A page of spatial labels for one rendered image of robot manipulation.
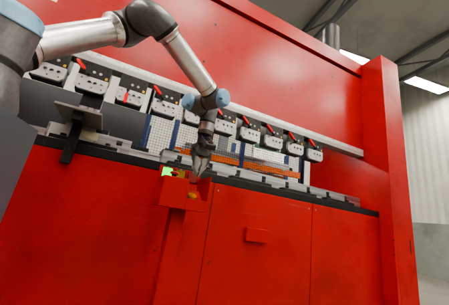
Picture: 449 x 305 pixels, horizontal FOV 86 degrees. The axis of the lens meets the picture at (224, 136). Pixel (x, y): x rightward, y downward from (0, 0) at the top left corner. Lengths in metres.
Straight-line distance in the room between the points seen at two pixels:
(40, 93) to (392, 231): 2.68
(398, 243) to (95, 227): 2.01
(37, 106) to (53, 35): 1.25
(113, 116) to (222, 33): 1.02
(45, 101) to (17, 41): 1.43
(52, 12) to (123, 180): 0.98
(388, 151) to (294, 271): 1.26
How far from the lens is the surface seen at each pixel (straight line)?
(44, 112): 2.03
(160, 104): 1.49
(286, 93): 2.00
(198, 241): 1.36
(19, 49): 0.64
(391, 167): 2.38
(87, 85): 1.49
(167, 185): 1.00
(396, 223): 2.32
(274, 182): 1.74
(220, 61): 1.78
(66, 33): 0.85
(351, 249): 2.07
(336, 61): 2.58
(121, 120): 1.99
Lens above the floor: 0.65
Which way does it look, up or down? 18 degrees up
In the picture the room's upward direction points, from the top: 9 degrees clockwise
